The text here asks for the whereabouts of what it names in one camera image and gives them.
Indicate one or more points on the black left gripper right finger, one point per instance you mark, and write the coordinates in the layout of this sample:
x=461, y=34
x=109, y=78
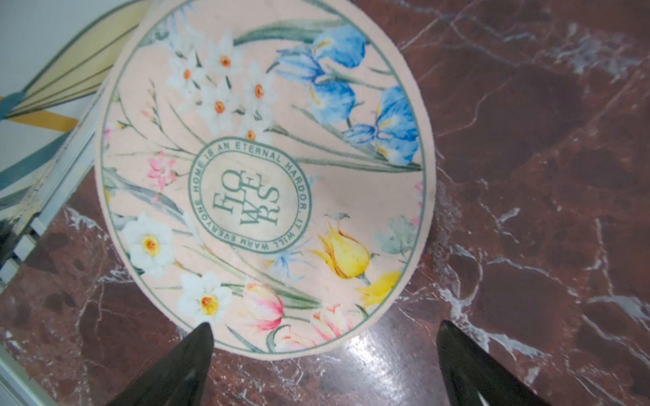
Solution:
x=473, y=377

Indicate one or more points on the beige doodle coaster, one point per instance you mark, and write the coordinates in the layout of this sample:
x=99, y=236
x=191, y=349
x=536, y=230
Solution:
x=268, y=169

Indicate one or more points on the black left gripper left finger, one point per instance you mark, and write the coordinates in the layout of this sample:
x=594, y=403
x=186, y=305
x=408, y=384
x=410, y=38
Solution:
x=178, y=378

